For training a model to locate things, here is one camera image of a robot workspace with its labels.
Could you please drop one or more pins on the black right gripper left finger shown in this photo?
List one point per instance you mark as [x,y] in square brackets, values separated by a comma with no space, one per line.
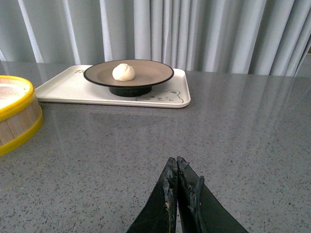
[160,211]

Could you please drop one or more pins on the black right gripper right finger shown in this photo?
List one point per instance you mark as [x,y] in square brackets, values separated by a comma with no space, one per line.
[200,211]

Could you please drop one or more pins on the beige plate with black rim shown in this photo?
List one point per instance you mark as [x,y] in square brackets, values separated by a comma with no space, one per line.
[147,74]

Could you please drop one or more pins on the white steamed bun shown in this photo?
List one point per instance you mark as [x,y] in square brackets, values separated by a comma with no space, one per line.
[123,72]

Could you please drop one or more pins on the cream rectangular bear tray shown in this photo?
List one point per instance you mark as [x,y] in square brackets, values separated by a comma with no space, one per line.
[70,86]

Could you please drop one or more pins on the bamboo steamer with yellow rims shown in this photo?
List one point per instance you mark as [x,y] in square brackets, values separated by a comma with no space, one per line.
[20,120]

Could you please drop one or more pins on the grey pleated curtain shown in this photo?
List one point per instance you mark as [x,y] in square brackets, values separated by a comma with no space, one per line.
[266,37]

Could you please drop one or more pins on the white steamer liner cloth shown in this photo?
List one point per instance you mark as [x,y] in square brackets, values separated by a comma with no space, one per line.
[10,93]

